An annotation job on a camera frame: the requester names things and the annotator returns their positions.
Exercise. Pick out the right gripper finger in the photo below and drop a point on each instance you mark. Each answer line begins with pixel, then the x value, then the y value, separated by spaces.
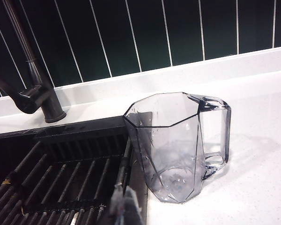
pixel 128 208

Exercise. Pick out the clear faceted plastic mug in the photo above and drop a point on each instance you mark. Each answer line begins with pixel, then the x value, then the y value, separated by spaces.
pixel 168 145

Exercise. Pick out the black tall kitchen faucet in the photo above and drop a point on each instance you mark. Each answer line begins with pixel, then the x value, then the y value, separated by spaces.
pixel 50 103

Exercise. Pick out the black undermount sink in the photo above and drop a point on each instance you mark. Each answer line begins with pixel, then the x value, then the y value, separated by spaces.
pixel 9 150

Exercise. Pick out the black roll-up rod rack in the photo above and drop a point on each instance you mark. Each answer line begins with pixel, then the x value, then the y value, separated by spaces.
pixel 65 178

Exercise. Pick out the black slatted drain basket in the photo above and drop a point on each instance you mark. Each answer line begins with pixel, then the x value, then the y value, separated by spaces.
pixel 84 138

